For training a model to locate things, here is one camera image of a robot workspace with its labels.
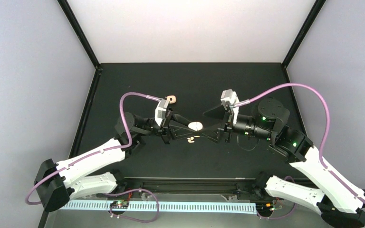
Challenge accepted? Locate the right black frame post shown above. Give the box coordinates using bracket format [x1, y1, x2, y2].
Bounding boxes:
[281, 0, 326, 69]

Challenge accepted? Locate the left black frame post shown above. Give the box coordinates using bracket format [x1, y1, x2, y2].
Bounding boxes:
[57, 0, 102, 69]

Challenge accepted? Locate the pink earbuds charging case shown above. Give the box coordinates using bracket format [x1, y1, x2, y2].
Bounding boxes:
[166, 95, 177, 104]

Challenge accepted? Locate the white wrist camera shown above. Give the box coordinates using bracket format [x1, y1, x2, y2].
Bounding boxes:
[221, 89, 240, 124]
[154, 99, 169, 127]

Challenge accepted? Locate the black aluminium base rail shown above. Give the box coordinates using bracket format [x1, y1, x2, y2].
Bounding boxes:
[111, 177, 274, 202]

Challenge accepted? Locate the small green circuit board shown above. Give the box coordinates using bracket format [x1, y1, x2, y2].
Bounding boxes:
[110, 200, 129, 210]

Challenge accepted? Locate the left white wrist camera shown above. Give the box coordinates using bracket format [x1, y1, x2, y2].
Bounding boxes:
[154, 99, 169, 127]

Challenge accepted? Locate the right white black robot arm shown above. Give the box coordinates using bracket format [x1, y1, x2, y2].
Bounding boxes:
[203, 98, 365, 228]

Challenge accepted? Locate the right base circuit board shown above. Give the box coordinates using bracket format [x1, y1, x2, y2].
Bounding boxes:
[256, 203, 282, 211]

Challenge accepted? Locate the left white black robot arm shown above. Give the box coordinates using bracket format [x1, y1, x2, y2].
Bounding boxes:
[32, 110, 203, 212]

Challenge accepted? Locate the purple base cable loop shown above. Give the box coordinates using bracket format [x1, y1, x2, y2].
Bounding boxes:
[100, 188, 161, 224]

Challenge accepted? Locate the black frame post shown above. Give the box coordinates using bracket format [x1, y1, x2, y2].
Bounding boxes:
[57, 0, 102, 69]
[281, 0, 326, 69]

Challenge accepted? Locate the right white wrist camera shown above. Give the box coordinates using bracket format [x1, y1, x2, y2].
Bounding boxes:
[221, 89, 240, 124]

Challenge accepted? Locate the white slotted cable duct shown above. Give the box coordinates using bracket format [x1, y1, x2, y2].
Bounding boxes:
[61, 199, 257, 215]

